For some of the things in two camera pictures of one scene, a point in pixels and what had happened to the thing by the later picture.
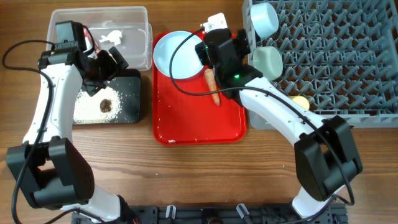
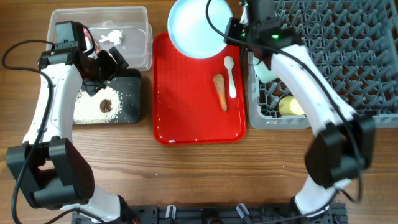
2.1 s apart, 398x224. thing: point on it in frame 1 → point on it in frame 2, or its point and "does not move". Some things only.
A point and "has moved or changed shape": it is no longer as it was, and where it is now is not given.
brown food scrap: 105,105 does not move
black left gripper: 112,70 does not move
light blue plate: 186,63 → 191,30
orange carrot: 210,76 has moved or changed shape
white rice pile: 87,107 does not move
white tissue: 115,37 does not move
